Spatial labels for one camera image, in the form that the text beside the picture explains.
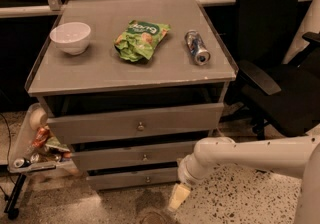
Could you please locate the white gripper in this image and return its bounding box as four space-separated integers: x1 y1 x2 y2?
168 154 204 212

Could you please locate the grey bottom drawer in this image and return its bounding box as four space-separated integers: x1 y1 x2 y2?
86 167 178 190

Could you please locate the grey drawer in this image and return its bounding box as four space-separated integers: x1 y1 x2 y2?
48 103 223 144
86 167 178 190
72 141 196 171

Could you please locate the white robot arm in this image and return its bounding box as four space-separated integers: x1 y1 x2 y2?
168 136 320 224

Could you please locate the grey top drawer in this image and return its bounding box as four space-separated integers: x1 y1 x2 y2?
48 103 223 144

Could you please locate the grey middle drawer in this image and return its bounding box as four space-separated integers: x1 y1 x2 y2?
72 141 196 171

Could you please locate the grey drawer cabinet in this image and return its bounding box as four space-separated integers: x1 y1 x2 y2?
27 0 236 176

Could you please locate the black office chair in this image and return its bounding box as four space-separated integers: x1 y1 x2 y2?
225 0 320 137

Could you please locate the blue soda can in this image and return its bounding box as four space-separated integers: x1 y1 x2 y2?
185 30 211 66

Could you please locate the green bag in bin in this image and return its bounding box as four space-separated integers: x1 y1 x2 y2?
45 137 70 152

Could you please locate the red soda can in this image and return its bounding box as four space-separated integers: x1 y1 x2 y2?
32 127 50 148

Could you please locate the green chip bag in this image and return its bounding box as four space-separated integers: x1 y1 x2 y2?
114 20 171 62

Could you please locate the white round object in bin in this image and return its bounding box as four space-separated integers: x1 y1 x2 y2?
29 108 48 130

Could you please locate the blue can in bin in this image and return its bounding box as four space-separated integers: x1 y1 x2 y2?
13 157 31 168

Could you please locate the black stand with wheel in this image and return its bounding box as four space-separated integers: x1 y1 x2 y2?
4 174 26 220

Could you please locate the white bowl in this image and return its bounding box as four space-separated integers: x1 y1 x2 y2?
50 22 91 55

